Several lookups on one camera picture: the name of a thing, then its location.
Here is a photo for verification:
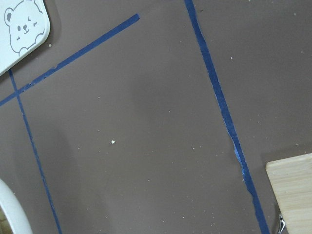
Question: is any wooden cutting board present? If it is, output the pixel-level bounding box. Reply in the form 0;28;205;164
266;154;312;234

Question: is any cream bear tray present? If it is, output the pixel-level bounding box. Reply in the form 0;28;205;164
0;0;50;75

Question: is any bread slice toast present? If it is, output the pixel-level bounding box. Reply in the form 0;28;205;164
0;210;12;234

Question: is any white plate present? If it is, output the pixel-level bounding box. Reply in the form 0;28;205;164
0;180;33;234

